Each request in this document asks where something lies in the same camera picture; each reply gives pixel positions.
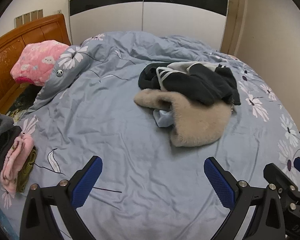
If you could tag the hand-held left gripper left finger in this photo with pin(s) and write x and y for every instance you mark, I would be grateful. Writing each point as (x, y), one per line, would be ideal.
(86, 183)

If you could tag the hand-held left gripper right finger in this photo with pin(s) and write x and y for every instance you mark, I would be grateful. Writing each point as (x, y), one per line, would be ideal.
(220, 183)

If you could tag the black and white jacket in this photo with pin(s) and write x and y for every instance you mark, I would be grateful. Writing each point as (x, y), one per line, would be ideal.
(200, 82)

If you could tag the olive green cloth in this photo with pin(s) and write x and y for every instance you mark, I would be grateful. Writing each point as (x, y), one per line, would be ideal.
(27, 170)

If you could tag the beige fluffy garment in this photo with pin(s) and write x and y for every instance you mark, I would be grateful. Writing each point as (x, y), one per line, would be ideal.
(197, 125)

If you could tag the blue floral duvet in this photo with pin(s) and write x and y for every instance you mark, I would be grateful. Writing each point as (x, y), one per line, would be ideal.
(107, 120)

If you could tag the light blue garment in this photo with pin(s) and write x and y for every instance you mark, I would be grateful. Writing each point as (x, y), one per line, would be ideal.
(163, 118)

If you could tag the grey cloth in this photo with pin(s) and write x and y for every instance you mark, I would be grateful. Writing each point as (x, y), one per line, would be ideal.
(0, 127)

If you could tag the dark floral bed sheet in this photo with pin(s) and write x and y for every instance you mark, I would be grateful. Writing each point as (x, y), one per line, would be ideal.
(22, 100)

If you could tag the panda button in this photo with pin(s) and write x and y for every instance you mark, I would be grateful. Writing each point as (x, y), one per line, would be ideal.
(59, 73)

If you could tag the pink cloud print pillow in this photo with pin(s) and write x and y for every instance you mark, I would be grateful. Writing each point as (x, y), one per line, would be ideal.
(37, 61)

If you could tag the wooden headboard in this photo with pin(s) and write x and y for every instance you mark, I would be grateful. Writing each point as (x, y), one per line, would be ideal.
(5, 52)

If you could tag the white and black wardrobe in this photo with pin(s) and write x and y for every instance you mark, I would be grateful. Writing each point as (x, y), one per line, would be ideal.
(182, 22)

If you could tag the beige wooden door frame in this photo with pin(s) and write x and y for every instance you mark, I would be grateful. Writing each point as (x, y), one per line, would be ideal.
(231, 22)

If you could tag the beige wall panel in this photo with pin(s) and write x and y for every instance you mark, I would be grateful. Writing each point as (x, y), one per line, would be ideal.
(33, 16)
(18, 21)
(40, 13)
(26, 18)

